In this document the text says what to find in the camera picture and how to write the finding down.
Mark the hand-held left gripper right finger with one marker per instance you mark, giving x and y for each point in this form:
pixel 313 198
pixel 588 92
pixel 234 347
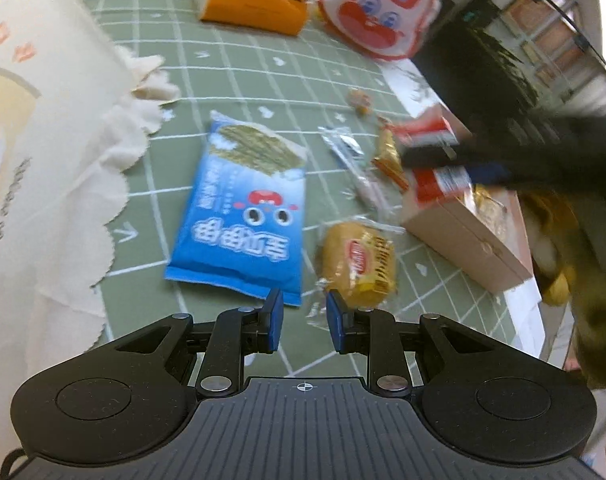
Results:
pixel 335 322

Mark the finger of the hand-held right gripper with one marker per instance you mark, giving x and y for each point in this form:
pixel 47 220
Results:
pixel 490 174
pixel 433 157

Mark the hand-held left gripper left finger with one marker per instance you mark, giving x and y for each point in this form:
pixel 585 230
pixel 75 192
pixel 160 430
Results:
pixel 275 317

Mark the long red snack packet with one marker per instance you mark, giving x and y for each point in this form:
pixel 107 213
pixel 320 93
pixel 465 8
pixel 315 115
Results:
pixel 438 182

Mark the round cake packet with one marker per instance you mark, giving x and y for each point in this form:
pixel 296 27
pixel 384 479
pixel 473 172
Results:
pixel 358 260

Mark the pink cardboard box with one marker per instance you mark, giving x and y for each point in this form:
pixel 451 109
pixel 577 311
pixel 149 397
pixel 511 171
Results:
pixel 463 250

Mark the clear wafer bar packet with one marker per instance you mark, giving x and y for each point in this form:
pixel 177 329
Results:
pixel 350 152

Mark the blue seaweed snack packet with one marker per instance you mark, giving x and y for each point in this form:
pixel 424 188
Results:
pixel 243 210

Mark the white paper sheet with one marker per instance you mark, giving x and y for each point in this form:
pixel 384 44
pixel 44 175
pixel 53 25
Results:
pixel 408 85

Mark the small wrapped candy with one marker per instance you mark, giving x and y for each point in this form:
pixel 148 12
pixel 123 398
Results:
pixel 360 100

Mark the dark cabinet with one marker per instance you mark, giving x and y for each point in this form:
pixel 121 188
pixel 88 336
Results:
pixel 483 60

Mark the brown plush toy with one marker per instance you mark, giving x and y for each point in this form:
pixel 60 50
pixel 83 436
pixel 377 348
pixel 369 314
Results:
pixel 598 285

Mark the rabbit face snack bag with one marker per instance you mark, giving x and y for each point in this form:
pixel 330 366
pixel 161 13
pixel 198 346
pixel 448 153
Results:
pixel 383 10

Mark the white scalloped cloth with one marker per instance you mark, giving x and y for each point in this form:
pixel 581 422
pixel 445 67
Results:
pixel 83 185

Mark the black metal frame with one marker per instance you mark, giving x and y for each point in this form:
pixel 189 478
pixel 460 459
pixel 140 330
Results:
pixel 563 17

